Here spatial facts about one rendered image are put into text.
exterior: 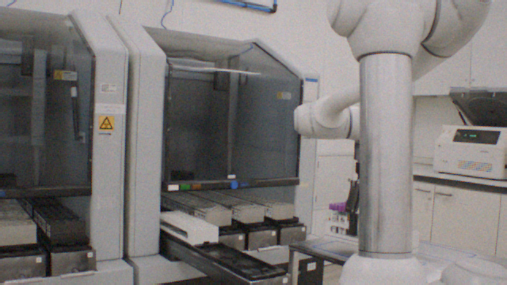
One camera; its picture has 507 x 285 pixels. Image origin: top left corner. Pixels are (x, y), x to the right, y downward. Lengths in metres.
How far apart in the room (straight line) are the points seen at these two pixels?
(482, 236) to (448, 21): 2.63
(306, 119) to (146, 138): 0.55
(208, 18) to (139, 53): 1.48
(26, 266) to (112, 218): 0.32
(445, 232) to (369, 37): 2.83
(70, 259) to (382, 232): 0.96
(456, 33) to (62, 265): 1.22
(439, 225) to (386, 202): 2.79
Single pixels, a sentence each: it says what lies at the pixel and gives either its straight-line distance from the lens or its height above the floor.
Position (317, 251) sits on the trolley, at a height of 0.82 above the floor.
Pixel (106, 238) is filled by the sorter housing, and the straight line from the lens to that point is 1.61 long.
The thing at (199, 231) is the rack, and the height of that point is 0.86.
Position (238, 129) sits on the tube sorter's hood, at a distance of 1.76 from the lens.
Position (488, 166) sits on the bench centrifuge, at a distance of 3.41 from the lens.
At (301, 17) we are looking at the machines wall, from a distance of 3.50.
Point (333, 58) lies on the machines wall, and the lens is 3.69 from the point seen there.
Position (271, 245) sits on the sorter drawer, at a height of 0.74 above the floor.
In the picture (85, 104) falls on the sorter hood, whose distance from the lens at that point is 1.52.
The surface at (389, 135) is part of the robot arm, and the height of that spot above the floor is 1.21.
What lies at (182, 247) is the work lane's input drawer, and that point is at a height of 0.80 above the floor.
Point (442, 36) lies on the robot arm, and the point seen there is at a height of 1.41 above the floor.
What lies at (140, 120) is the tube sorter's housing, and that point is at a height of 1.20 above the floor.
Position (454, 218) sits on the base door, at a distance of 3.57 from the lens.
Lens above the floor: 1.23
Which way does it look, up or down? 3 degrees down
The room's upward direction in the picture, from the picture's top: 3 degrees clockwise
